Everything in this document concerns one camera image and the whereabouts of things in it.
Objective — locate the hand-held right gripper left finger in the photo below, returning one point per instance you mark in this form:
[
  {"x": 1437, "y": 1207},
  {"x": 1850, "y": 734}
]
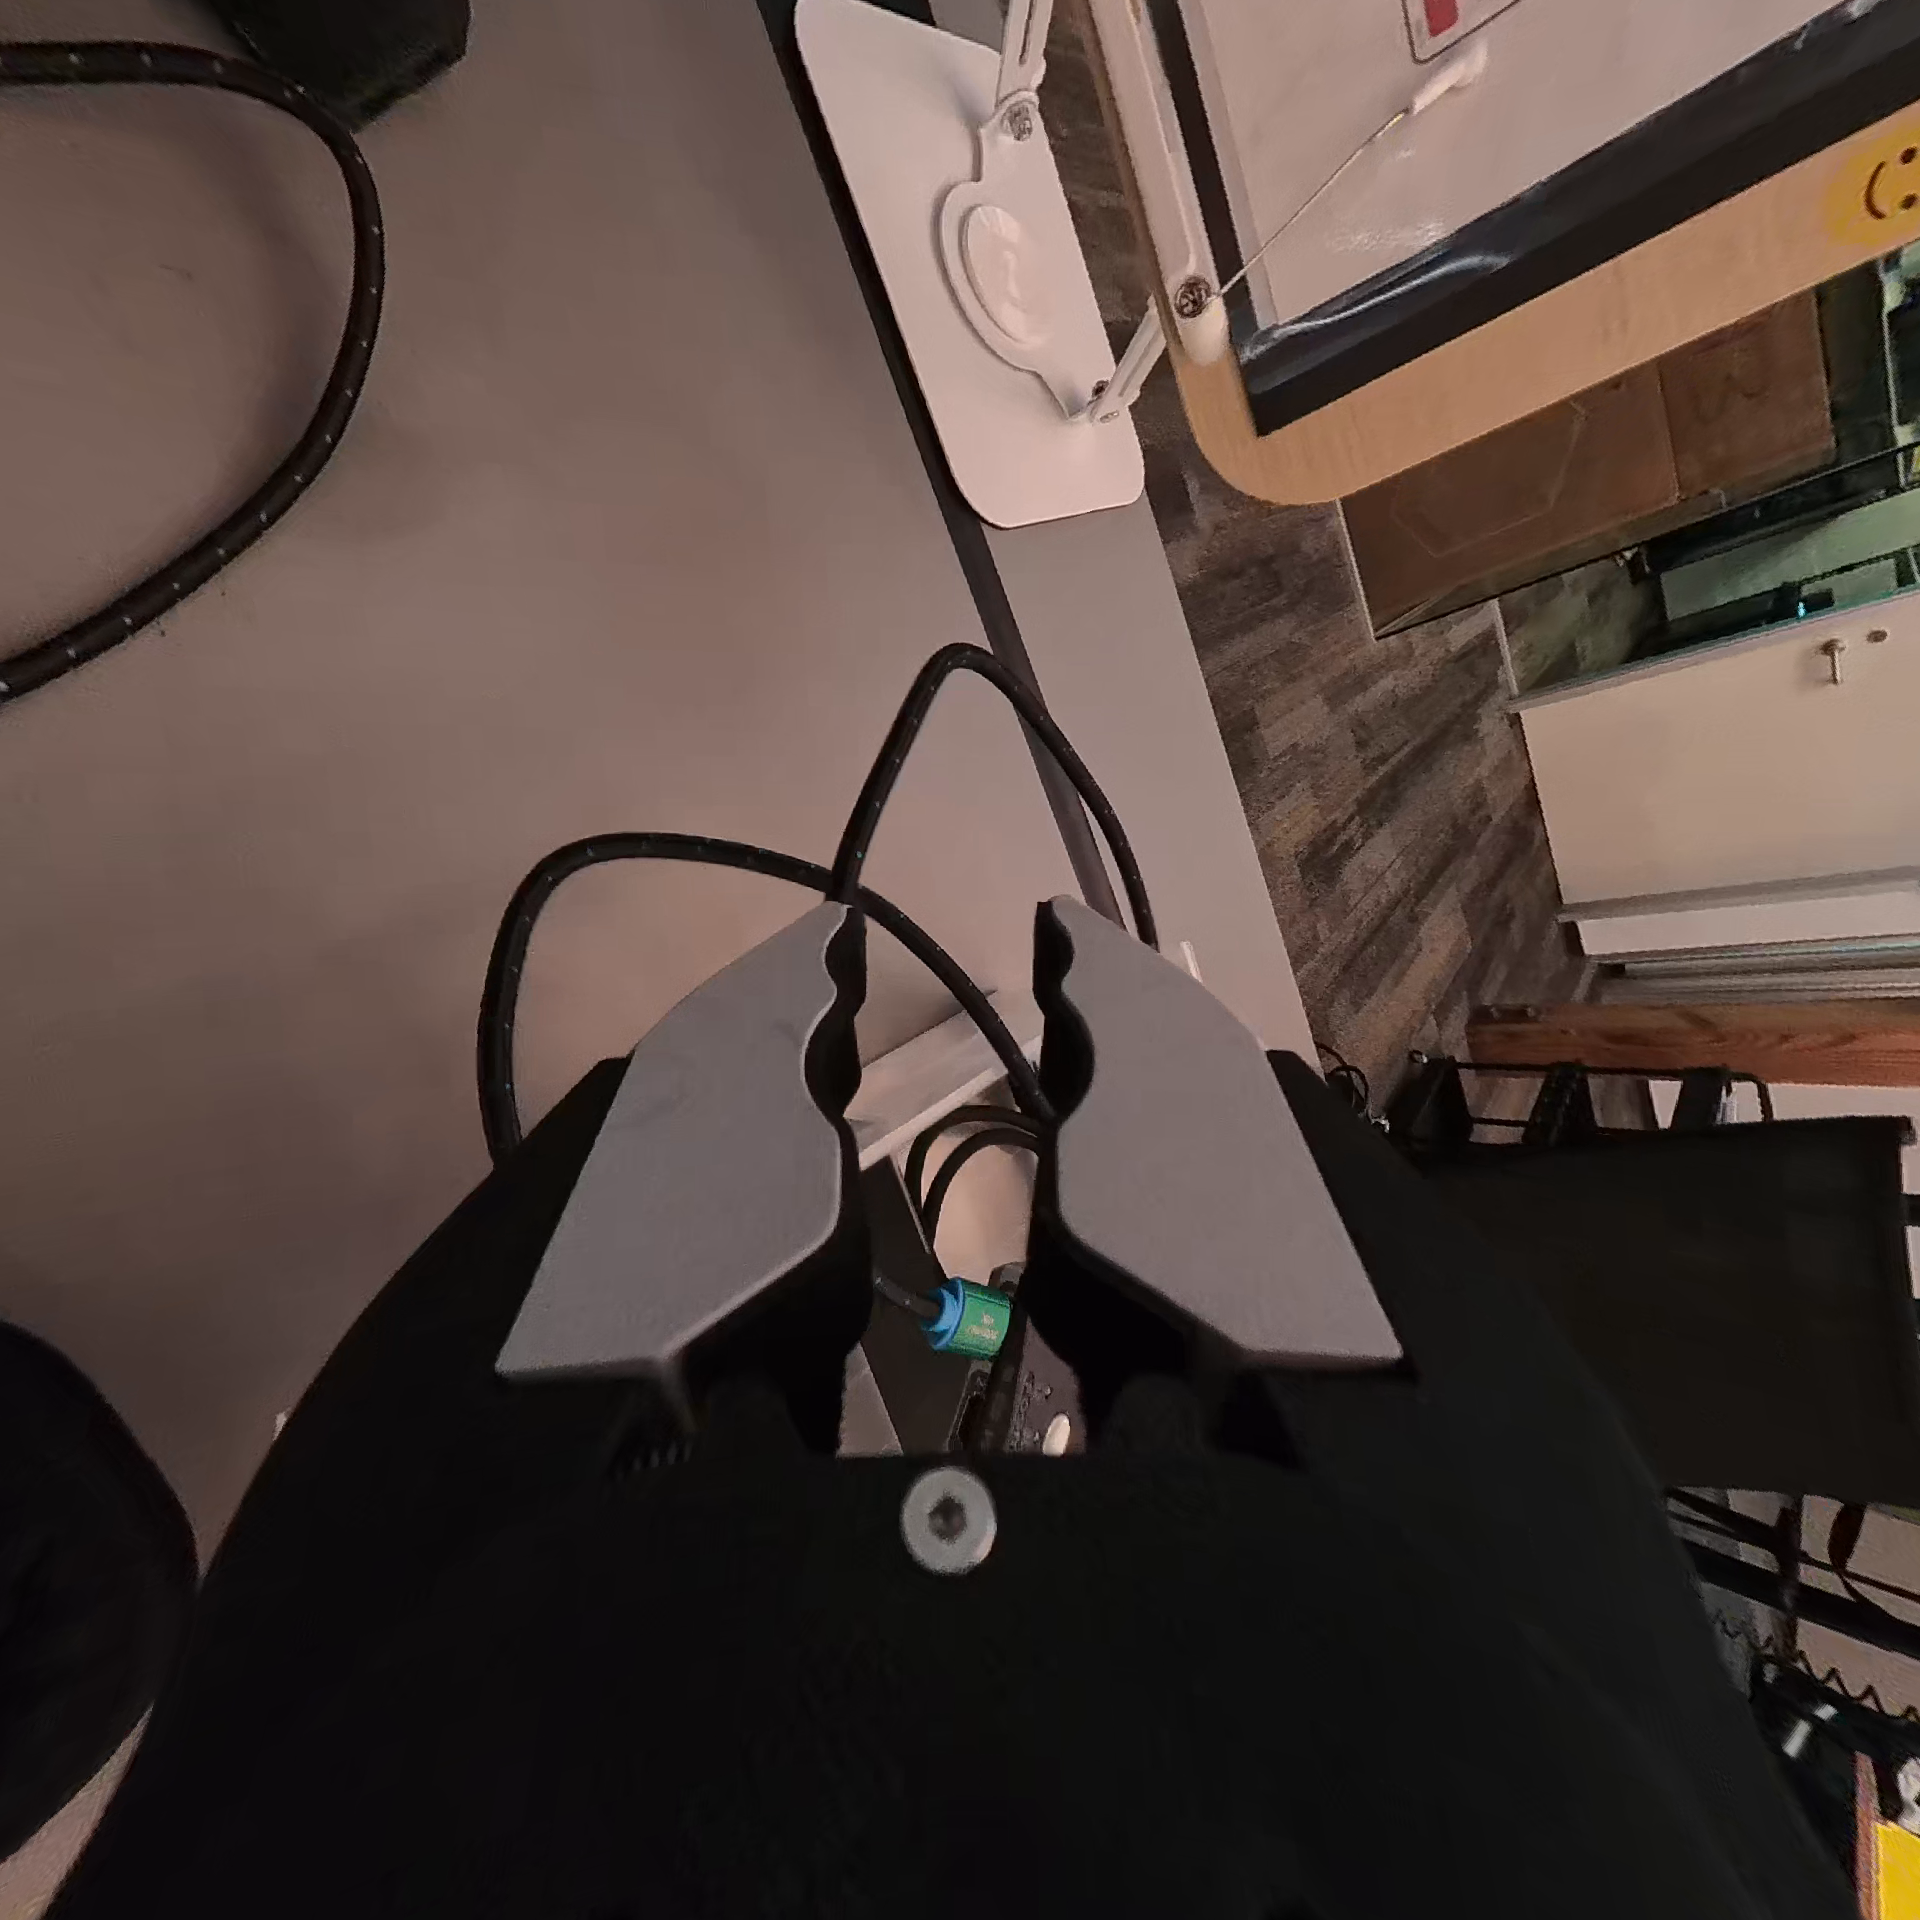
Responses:
[{"x": 690, "y": 1184}]

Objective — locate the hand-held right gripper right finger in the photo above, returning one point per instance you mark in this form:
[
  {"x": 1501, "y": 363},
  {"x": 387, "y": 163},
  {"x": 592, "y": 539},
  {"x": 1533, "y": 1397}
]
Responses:
[{"x": 1216, "y": 1184}]

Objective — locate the clear plastic bin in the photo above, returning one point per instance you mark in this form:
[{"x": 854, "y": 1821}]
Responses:
[{"x": 917, "y": 1073}]

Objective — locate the wooden beam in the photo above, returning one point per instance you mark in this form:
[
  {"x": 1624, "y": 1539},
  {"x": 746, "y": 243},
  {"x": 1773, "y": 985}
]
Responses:
[{"x": 1697, "y": 1039}]

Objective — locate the white cabinet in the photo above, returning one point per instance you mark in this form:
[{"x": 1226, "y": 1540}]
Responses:
[{"x": 1725, "y": 780}]

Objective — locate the brown cardboard box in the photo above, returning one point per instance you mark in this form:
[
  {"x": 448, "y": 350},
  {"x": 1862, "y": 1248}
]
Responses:
[{"x": 1576, "y": 480}]

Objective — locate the wooden framed sign board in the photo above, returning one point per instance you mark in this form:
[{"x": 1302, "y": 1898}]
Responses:
[{"x": 1501, "y": 359}]

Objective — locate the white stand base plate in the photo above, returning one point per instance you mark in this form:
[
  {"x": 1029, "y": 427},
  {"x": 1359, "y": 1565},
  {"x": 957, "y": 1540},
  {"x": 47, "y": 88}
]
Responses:
[{"x": 931, "y": 135}]

